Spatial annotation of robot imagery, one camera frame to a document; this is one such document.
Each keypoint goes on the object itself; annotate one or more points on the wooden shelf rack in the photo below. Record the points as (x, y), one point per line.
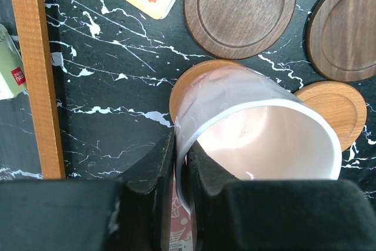
(30, 18)

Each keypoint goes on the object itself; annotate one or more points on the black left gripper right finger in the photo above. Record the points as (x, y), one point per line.
(231, 214)

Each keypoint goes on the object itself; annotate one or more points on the dark walnut coaster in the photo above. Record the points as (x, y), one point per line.
(237, 29)
(340, 39)

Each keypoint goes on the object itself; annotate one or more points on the white green small box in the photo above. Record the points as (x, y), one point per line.
(13, 80)

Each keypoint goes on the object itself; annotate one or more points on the pink mug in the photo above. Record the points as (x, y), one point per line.
(254, 128)

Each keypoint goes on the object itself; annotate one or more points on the maroon mug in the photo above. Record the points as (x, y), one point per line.
(180, 226)

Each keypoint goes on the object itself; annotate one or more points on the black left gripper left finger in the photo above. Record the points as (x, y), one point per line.
(129, 212)

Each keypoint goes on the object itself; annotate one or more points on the orange wooden coaster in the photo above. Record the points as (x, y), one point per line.
(190, 76)
(340, 104)

